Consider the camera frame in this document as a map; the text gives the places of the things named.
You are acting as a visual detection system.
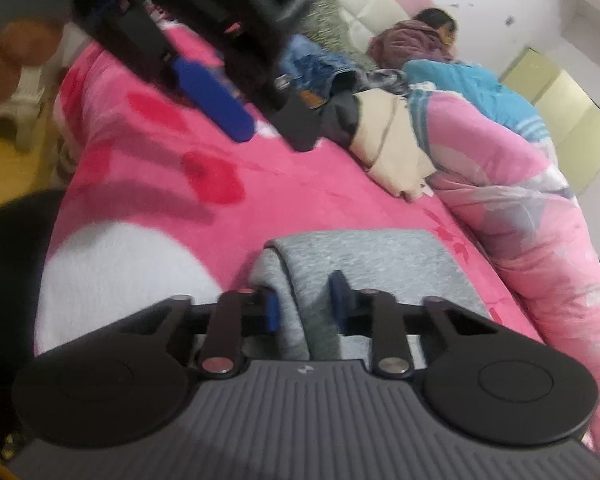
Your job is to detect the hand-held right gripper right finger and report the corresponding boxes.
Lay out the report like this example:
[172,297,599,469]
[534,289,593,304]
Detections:
[330,270,501,380]

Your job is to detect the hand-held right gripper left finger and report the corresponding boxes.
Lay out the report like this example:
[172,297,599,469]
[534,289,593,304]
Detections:
[115,287,281,378]

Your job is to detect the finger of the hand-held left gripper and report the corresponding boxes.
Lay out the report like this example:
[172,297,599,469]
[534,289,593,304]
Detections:
[220,25,323,153]
[105,0,255,143]

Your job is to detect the grey sweatshirt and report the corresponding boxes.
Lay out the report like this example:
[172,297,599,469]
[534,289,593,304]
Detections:
[250,230,493,361]

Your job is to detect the person's left hand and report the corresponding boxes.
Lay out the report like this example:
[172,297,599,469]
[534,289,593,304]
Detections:
[0,17,63,106]

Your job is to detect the dark grey garment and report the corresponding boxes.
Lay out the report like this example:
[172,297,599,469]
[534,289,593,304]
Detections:
[322,92,363,148]

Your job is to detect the blue jeans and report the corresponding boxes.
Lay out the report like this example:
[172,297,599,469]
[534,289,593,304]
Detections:
[280,35,361,111]

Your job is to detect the grey plaid garment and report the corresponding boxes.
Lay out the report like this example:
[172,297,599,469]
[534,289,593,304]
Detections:
[355,67,411,96]

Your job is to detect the beige garment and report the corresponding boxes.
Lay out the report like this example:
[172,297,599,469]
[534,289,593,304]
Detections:
[350,90,436,203]

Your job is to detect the pink flower print blanket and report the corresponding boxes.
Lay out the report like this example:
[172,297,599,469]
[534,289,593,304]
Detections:
[35,25,546,356]

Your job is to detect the green patterned pillow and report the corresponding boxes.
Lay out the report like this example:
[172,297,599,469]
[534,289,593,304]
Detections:
[295,0,376,71]

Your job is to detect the teal striped quilt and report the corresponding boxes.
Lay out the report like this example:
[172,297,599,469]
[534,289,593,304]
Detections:
[402,59,551,143]

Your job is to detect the white stool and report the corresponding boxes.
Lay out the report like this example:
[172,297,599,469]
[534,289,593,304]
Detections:
[0,27,88,153]

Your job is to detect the pink floral quilt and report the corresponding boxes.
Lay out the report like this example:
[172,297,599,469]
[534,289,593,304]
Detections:
[420,95,600,456]

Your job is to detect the pale yellow wardrobe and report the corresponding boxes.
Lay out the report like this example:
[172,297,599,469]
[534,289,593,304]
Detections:
[500,47,600,196]

